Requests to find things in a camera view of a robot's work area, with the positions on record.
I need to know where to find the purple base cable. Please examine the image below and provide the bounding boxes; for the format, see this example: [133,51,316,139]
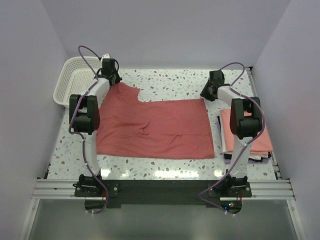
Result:
[198,172,231,208]
[84,174,112,215]

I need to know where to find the folded salmon t shirt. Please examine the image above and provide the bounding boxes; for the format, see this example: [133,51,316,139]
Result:
[219,109,274,155]

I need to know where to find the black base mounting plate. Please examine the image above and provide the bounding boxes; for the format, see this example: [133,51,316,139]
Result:
[73,180,253,211]

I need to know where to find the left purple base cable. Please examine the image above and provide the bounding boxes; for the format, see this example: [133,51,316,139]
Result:
[84,174,112,215]

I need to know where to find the aluminium frame rail right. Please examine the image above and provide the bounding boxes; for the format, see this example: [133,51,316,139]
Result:
[244,65,298,240]

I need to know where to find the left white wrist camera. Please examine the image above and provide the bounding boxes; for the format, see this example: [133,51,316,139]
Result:
[100,53,111,61]

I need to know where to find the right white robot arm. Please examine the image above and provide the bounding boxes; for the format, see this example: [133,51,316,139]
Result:
[199,70,266,196]

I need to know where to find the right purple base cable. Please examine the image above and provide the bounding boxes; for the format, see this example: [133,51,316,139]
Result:
[198,172,231,208]

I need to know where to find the white plastic basket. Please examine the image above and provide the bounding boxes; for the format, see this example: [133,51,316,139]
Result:
[53,56,102,108]

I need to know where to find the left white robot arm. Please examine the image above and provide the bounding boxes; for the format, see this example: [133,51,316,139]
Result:
[68,55,122,199]

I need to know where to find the red t shirt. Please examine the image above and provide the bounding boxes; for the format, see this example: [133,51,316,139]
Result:
[96,83,215,160]

